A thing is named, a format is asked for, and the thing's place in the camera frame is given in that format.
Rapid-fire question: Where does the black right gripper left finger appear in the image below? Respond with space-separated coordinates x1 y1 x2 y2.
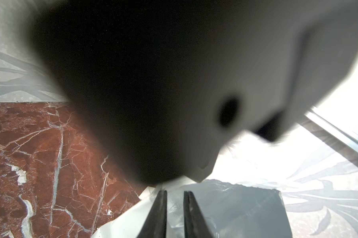
137 190 167 238

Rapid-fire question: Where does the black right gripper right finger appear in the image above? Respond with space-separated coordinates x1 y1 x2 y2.
184 191 214 238

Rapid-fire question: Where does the white insulated delivery bag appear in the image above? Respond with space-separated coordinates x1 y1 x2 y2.
94 178 293 238

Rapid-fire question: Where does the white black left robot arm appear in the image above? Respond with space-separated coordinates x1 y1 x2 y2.
25 1 358 184

